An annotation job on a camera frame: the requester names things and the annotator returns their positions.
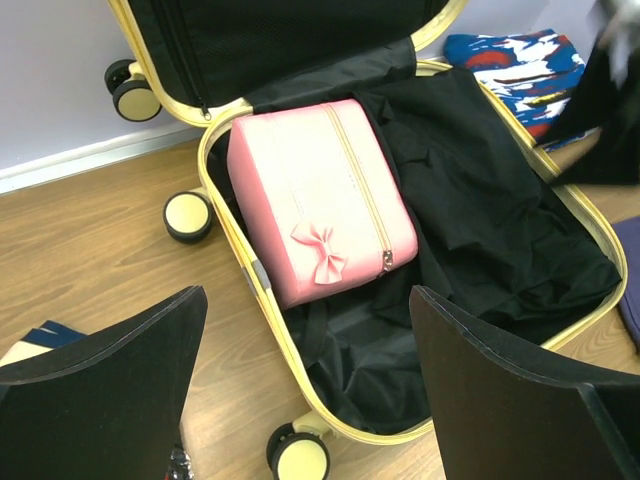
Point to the purple sweatshirt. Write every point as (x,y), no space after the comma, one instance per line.
(628,232)

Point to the beige packaged item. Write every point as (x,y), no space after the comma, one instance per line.
(48,336)

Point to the blue red white patterned cloth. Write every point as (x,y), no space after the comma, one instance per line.
(533,74)

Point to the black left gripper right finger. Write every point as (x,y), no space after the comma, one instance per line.
(505,408)

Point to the cream yellow suitcase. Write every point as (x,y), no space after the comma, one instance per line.
(493,239)

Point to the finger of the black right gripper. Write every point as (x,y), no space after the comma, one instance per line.
(599,102)

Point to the red plastic packaged item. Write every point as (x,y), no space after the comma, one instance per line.
(180,466)

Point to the pink cosmetic case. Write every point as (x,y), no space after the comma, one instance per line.
(319,201)

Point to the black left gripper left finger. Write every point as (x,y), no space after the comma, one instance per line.
(107,406)

